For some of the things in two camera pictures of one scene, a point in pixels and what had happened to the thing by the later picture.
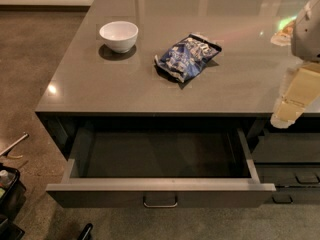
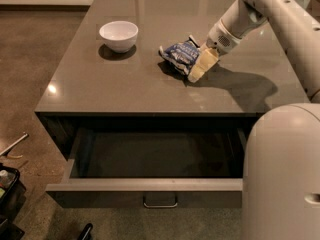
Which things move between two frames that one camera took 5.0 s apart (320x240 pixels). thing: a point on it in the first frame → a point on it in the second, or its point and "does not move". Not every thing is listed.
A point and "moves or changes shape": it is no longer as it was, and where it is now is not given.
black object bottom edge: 86,233 does not move
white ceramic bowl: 120,36 does not move
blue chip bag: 185,59 moves or changes shape
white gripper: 307,34 → 220,38
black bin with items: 12,202 does not move
